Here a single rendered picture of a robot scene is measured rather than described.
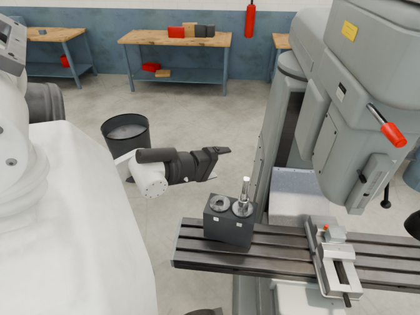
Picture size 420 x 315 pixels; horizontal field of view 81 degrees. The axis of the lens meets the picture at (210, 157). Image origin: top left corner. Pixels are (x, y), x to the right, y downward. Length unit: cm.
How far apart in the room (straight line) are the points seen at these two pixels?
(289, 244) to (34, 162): 114
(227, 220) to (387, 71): 77
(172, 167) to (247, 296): 140
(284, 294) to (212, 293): 92
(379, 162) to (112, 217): 64
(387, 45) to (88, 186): 51
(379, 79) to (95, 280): 52
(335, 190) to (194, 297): 150
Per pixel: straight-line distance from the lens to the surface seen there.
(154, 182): 56
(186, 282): 212
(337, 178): 81
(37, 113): 42
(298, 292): 128
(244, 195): 99
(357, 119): 64
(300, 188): 141
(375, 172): 76
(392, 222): 294
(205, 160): 67
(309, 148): 95
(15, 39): 21
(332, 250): 117
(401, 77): 53
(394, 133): 53
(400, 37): 53
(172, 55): 521
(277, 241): 125
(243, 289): 190
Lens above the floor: 195
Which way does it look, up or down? 40 degrees down
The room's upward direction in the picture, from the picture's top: straight up
